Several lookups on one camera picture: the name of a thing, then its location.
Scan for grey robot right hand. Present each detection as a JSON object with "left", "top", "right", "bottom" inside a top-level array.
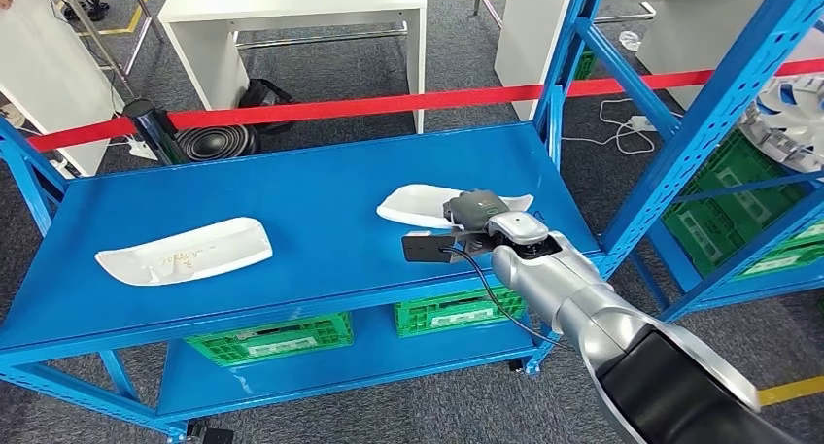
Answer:
[{"left": 442, "top": 188, "right": 514, "bottom": 233}]

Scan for white triangular shell part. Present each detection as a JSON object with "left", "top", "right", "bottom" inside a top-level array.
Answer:
[{"left": 376, "top": 183, "right": 534, "bottom": 230}]

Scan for blue steel shelf rack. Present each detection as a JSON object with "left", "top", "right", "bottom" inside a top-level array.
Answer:
[
  {"left": 0, "top": 120, "right": 606, "bottom": 444},
  {"left": 531, "top": 0, "right": 824, "bottom": 326}
]

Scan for white elongated shell part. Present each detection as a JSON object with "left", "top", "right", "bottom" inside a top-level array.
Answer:
[{"left": 94, "top": 216, "right": 274, "bottom": 288}]

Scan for red barrier belt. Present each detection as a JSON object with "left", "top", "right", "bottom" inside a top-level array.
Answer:
[{"left": 26, "top": 57, "right": 824, "bottom": 154}]

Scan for silver wheel hub cover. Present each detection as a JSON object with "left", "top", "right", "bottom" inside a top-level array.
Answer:
[{"left": 738, "top": 74, "right": 824, "bottom": 174}]

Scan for black belt stanchion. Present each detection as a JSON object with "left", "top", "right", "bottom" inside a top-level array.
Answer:
[{"left": 121, "top": 97, "right": 262, "bottom": 165}]

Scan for person's legs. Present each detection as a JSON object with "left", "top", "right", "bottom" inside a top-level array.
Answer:
[{"left": 37, "top": 0, "right": 111, "bottom": 22}]

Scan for white panel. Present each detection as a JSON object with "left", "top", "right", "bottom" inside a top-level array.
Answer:
[{"left": 0, "top": 0, "right": 124, "bottom": 179}]

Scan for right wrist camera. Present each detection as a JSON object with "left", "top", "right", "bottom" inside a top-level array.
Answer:
[{"left": 401, "top": 229, "right": 497, "bottom": 264}]

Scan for black camera cable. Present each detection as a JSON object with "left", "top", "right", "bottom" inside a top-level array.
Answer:
[{"left": 444, "top": 246, "right": 574, "bottom": 353}]

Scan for white cable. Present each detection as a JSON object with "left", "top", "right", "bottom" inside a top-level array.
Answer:
[{"left": 561, "top": 97, "right": 658, "bottom": 155}]

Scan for chrome metal frame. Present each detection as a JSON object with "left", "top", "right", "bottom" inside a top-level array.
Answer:
[{"left": 51, "top": 0, "right": 165, "bottom": 98}]

